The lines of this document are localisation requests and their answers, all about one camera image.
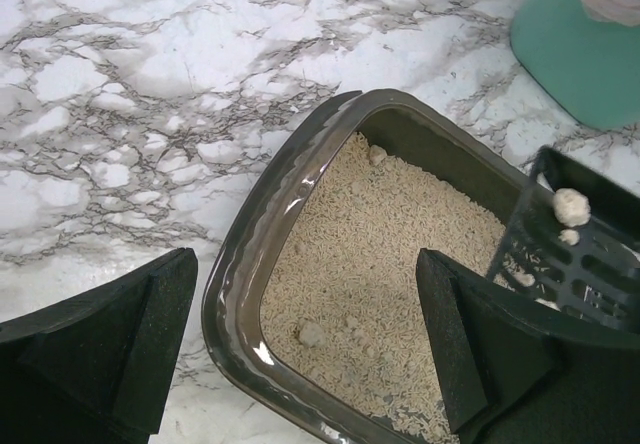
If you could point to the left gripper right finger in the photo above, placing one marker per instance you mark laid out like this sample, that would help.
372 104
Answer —
512 370

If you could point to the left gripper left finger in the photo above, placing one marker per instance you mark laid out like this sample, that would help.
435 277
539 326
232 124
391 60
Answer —
97 367

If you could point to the black litter scoop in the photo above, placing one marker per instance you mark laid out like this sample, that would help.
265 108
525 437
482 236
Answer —
591 271

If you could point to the dark grey litter box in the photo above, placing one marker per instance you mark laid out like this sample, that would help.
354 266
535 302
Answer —
230 315

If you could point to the beige cat litter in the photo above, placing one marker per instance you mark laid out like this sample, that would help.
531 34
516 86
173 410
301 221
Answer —
342 306

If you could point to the green trash bin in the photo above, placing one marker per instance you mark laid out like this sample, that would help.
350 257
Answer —
590 68

